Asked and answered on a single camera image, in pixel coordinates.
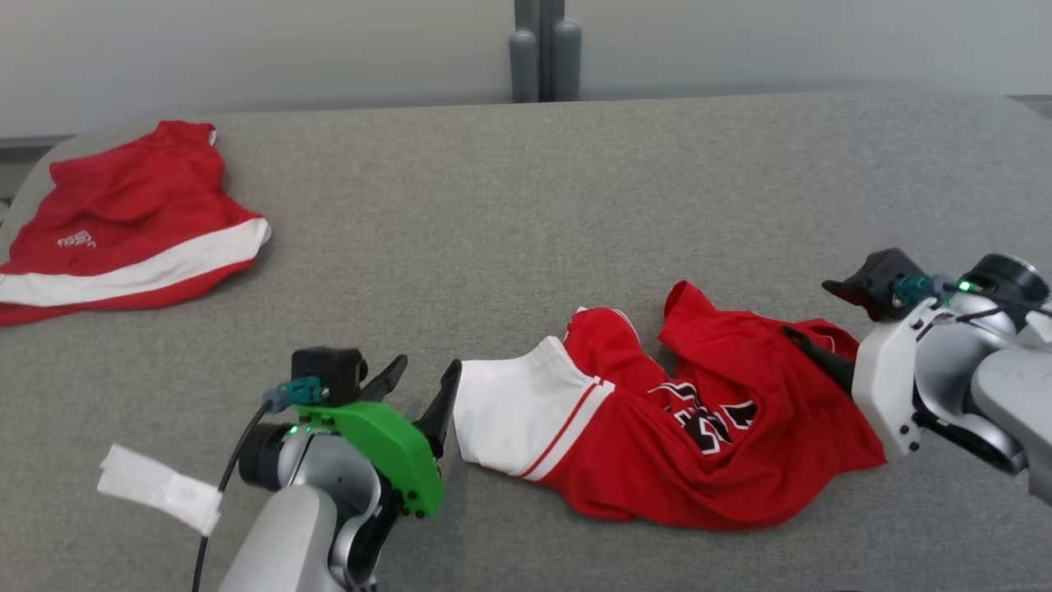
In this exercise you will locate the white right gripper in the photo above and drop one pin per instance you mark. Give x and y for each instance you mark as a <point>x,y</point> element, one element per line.
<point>883,378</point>

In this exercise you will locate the grey partition post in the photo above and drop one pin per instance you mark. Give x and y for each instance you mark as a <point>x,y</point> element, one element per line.
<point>542,49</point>

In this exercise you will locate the red white sports jersey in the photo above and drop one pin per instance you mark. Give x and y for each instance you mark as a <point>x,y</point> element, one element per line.
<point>625,444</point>

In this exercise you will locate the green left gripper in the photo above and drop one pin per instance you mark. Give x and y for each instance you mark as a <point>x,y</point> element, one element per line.
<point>394,448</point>

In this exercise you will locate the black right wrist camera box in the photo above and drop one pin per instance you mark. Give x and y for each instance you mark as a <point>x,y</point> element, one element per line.
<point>875,284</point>

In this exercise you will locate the red shorts with white stripe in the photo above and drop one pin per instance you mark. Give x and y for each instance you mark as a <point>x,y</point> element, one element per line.
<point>123,205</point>

